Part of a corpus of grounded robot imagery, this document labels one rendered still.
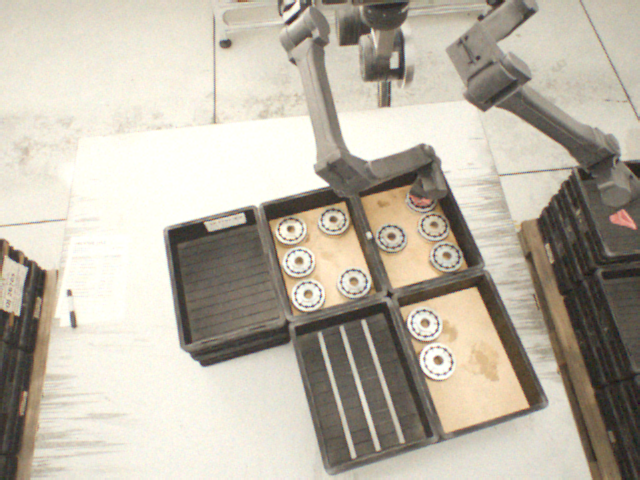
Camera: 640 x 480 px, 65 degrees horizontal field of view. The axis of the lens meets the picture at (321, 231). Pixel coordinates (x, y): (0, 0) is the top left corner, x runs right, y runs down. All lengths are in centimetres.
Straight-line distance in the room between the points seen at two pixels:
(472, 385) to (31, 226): 233
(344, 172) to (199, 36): 257
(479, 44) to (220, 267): 102
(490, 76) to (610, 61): 268
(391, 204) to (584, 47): 225
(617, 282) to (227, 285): 154
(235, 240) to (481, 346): 82
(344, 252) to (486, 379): 56
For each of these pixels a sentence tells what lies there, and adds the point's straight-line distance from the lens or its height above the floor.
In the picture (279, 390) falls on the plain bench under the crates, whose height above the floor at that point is 70.
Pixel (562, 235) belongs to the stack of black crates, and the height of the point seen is 33.
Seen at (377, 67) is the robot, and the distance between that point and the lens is 160.
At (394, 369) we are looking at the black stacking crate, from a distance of 150.
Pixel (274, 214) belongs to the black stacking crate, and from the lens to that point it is 165.
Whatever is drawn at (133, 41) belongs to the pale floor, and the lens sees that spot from 365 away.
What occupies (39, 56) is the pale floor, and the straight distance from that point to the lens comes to 381.
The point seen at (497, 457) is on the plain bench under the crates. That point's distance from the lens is 166.
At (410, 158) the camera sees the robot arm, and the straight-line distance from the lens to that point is 137.
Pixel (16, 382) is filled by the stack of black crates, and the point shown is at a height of 26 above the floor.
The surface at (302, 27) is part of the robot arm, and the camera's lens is 125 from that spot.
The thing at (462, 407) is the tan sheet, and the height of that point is 83.
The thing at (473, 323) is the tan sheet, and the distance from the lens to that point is 158.
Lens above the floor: 229
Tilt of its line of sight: 63 degrees down
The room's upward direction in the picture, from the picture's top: 3 degrees counter-clockwise
